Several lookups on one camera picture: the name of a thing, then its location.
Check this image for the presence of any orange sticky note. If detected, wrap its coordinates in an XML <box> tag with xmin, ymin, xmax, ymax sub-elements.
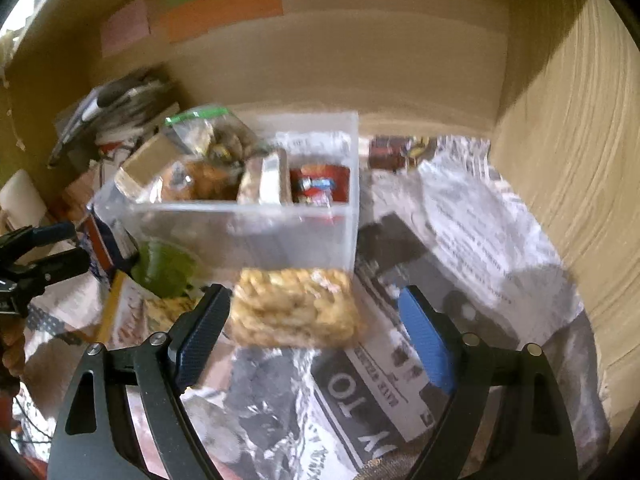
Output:
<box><xmin>160</xmin><ymin>0</ymin><xmax>285</xmax><ymax>43</ymax></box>

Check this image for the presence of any blue red snack packet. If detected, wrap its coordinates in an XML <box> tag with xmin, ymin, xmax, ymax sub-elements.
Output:
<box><xmin>82</xmin><ymin>212</ymin><xmax>138</xmax><ymax>286</ymax></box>

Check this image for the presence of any clear zip bag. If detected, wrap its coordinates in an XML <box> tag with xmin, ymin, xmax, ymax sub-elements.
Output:
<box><xmin>164</xmin><ymin>105</ymin><xmax>273</xmax><ymax>163</ymax></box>

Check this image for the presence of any green jelly packet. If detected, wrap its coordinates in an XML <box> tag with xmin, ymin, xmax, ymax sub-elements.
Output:
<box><xmin>131</xmin><ymin>239</ymin><xmax>203</xmax><ymax>298</ymax></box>

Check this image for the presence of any orange cracker packet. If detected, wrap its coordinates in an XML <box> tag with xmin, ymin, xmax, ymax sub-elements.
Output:
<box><xmin>160</xmin><ymin>157</ymin><xmax>241</xmax><ymax>202</ymax></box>

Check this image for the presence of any yellow white snack packet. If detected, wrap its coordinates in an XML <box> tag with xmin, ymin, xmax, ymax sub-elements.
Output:
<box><xmin>97</xmin><ymin>272</ymin><xmax>206</xmax><ymax>348</ymax></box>

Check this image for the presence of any brown biscuit bar packet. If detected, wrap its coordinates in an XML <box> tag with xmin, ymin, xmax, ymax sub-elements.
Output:
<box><xmin>237</xmin><ymin>149</ymin><xmax>293</xmax><ymax>206</ymax></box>

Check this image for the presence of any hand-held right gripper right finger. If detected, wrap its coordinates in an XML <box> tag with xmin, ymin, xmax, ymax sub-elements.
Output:
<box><xmin>398</xmin><ymin>285</ymin><xmax>579</xmax><ymax>480</ymax></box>

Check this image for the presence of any wooden desk hutch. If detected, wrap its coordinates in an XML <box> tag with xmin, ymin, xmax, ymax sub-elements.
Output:
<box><xmin>0</xmin><ymin>0</ymin><xmax>640</xmax><ymax>461</ymax></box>

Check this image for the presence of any clear plastic container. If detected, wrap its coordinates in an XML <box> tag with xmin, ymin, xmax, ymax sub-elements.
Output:
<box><xmin>87</xmin><ymin>110</ymin><xmax>361</xmax><ymax>273</ymax></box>

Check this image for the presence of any bread packet white label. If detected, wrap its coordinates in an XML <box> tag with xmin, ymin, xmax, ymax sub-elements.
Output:
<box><xmin>114</xmin><ymin>132</ymin><xmax>186</xmax><ymax>201</ymax></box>

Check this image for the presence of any stack of books and papers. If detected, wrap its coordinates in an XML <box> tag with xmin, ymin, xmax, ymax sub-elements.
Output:
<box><xmin>47</xmin><ymin>67</ymin><xmax>181</xmax><ymax>168</ymax></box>

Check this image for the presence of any pink sticky note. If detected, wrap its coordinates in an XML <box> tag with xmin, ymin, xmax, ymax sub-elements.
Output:
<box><xmin>100</xmin><ymin>0</ymin><xmax>151</xmax><ymax>58</ymax></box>

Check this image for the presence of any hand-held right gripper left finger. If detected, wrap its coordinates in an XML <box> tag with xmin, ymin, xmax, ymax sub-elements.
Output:
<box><xmin>47</xmin><ymin>283</ymin><xmax>233</xmax><ymax>480</ymax></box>

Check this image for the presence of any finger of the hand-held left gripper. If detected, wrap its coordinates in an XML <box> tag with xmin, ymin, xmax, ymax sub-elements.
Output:
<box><xmin>0</xmin><ymin>222</ymin><xmax>78</xmax><ymax>262</ymax></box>
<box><xmin>14</xmin><ymin>247</ymin><xmax>92</xmax><ymax>292</ymax></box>

